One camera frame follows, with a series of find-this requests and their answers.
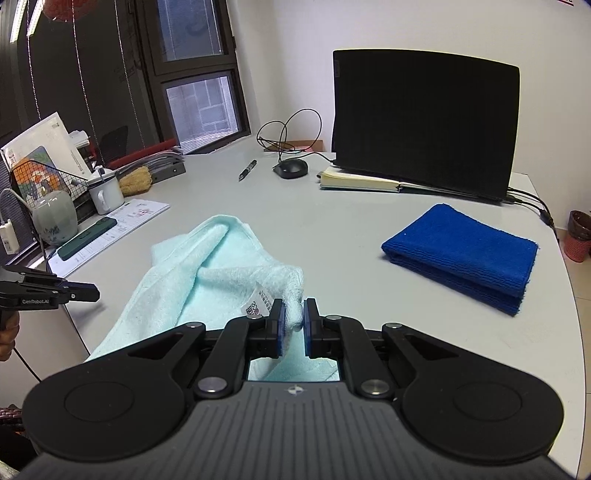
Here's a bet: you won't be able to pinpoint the black laptop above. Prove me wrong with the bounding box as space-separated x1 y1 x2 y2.
331 49 521 202

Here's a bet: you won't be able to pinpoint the dark framed window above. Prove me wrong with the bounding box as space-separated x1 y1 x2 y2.
136 0 252 155

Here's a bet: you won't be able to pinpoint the light blue towel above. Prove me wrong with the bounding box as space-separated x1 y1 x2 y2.
85 213 342 383

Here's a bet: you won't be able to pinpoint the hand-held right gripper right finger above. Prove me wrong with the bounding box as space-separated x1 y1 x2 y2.
305 299 467 400

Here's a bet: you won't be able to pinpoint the grey green ceramic cup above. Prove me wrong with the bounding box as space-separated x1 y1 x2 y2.
31 190 78 246

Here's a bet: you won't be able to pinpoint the red mesh waste basket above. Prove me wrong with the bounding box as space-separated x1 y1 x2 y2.
564 210 591 264

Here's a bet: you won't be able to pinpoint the white charger plug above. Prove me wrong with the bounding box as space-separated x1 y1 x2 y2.
0 222 19 254

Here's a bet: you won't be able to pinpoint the thin mouse cable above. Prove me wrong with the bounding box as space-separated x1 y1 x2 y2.
256 109 335 164

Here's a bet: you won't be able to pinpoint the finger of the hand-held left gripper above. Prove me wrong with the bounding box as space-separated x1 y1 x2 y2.
58 281 101 304

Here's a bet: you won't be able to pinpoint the dark green smartphone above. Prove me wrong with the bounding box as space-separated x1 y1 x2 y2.
57 217 118 259

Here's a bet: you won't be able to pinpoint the white printed envelope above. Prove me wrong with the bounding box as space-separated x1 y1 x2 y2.
0 112 93 185

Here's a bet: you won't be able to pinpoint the brown cardboard box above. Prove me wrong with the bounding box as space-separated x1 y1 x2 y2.
264 140 324 153

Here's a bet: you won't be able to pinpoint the black wire mesh organizer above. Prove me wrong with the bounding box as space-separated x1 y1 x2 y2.
11 154 93 217

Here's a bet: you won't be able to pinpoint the black laptop adapter cable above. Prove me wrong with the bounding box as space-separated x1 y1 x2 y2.
505 186 561 241

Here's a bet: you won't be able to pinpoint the white printed paper sheets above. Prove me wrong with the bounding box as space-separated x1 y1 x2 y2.
46 198 171 279

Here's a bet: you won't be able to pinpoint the person's left hand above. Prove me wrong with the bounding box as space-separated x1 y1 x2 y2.
0 313 21 363

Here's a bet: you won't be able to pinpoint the straw brush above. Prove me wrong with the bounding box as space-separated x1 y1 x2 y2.
117 166 153 197

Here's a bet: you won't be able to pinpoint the grey file tray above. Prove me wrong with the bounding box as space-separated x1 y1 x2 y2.
108 147 187 184

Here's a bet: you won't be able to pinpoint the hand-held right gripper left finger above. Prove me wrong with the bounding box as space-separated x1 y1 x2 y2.
115 299 284 400

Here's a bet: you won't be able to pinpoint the colourful illustrated booklet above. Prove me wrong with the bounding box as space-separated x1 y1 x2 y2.
11 147 61 200

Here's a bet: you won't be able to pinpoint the white enamel mug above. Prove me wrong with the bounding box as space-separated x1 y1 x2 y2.
87 166 125 215

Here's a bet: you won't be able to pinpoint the folded dark blue towel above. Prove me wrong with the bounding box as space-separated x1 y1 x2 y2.
381 203 540 317

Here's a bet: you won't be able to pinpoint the black computer mouse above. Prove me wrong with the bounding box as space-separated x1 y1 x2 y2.
272 159 308 179

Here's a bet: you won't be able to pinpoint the cream paged notebook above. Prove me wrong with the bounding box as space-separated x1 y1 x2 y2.
318 165 444 193

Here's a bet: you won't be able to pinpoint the red hanging lantern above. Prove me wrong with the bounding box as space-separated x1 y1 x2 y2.
44 0 93 21

